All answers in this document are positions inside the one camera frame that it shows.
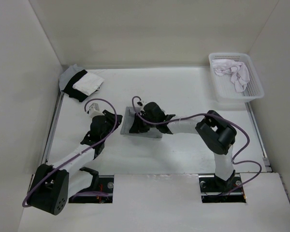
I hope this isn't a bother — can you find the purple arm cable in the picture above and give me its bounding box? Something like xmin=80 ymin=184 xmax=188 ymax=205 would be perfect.
xmin=21 ymin=98 xmax=117 ymax=208
xmin=131 ymin=96 xmax=264 ymax=195

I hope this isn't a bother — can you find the white plastic laundry basket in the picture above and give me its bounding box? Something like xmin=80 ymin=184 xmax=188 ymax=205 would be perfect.
xmin=208 ymin=53 xmax=264 ymax=103

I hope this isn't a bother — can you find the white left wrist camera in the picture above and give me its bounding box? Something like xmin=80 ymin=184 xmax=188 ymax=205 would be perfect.
xmin=86 ymin=103 xmax=103 ymax=118

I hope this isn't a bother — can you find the folded white tank top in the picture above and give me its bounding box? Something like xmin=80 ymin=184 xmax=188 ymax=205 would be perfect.
xmin=73 ymin=72 xmax=104 ymax=96

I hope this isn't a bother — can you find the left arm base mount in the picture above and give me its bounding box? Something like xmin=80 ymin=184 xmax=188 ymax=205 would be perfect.
xmin=69 ymin=175 xmax=115 ymax=204

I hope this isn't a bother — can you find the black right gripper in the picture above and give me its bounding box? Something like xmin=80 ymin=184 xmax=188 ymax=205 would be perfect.
xmin=130 ymin=112 xmax=158 ymax=133

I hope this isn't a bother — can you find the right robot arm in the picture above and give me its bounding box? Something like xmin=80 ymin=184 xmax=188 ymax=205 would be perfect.
xmin=129 ymin=101 xmax=237 ymax=191

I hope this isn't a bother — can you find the grey tank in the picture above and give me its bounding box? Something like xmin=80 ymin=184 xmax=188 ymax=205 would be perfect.
xmin=59 ymin=64 xmax=82 ymax=92
xmin=120 ymin=107 xmax=162 ymax=139

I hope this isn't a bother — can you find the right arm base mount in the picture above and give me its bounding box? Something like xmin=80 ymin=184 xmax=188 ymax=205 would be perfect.
xmin=199 ymin=174 xmax=246 ymax=203

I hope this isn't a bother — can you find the folded grey tank top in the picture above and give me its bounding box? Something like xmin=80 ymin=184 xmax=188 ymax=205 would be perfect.
xmin=59 ymin=64 xmax=82 ymax=92

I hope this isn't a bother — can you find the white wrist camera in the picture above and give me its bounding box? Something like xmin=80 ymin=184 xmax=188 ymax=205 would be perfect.
xmin=137 ymin=100 xmax=147 ymax=107
xmin=86 ymin=103 xmax=103 ymax=118

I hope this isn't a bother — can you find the folded black tank top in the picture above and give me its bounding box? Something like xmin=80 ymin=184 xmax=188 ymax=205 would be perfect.
xmin=63 ymin=70 xmax=88 ymax=102

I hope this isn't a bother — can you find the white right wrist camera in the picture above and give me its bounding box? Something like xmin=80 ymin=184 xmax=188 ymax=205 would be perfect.
xmin=137 ymin=100 xmax=147 ymax=107

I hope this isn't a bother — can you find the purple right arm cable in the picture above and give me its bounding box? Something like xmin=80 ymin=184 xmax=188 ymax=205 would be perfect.
xmin=131 ymin=96 xmax=264 ymax=195

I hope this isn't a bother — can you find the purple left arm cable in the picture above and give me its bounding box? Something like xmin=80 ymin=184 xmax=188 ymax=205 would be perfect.
xmin=21 ymin=98 xmax=117 ymax=208

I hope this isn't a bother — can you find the white tank top in basket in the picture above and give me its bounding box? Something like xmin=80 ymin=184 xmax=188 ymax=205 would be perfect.
xmin=212 ymin=59 xmax=250 ymax=92

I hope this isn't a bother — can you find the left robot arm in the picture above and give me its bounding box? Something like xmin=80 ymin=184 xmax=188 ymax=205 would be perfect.
xmin=23 ymin=110 xmax=123 ymax=215

